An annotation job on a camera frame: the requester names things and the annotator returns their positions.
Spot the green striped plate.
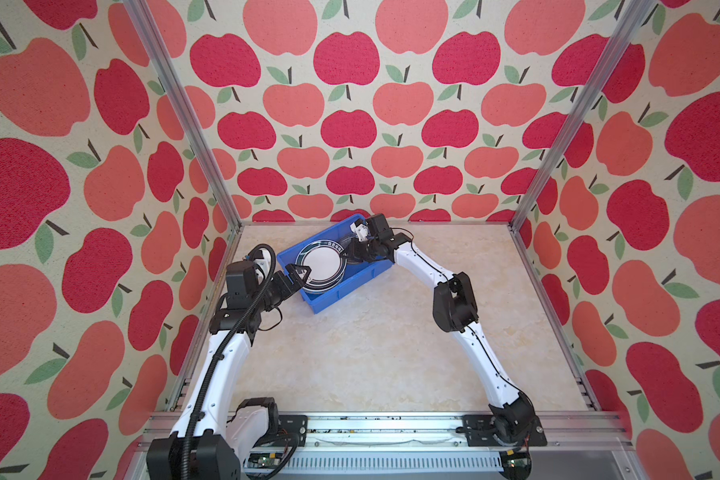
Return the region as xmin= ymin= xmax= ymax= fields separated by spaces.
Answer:
xmin=296 ymin=239 xmax=347 ymax=294

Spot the right aluminium frame post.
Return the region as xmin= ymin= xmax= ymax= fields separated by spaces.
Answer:
xmin=509 ymin=0 xmax=657 ymax=234

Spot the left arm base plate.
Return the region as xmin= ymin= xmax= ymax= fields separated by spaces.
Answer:
xmin=256 ymin=415 xmax=309 ymax=448

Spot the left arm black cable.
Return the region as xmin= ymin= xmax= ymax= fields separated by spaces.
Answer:
xmin=179 ymin=242 xmax=277 ymax=480

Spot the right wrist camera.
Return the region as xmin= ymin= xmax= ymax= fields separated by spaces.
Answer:
xmin=350 ymin=220 xmax=369 ymax=242

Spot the left aluminium frame post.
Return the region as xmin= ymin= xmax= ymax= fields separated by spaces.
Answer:
xmin=124 ymin=1 xmax=242 ymax=234

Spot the aluminium frame post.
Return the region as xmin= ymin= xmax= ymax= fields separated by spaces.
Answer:
xmin=124 ymin=1 xmax=242 ymax=234
xmin=509 ymin=0 xmax=657 ymax=234

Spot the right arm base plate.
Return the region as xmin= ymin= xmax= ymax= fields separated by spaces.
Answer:
xmin=457 ymin=415 xmax=548 ymax=448

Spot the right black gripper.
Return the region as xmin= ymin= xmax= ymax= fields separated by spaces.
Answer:
xmin=336 ymin=234 xmax=377 ymax=261

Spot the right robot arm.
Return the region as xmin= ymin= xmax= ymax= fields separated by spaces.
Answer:
xmin=342 ymin=214 xmax=538 ymax=446

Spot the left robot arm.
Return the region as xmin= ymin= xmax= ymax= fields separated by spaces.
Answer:
xmin=146 ymin=249 xmax=311 ymax=479

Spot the front aluminium rail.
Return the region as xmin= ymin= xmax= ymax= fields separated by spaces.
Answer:
xmin=122 ymin=410 xmax=646 ymax=480

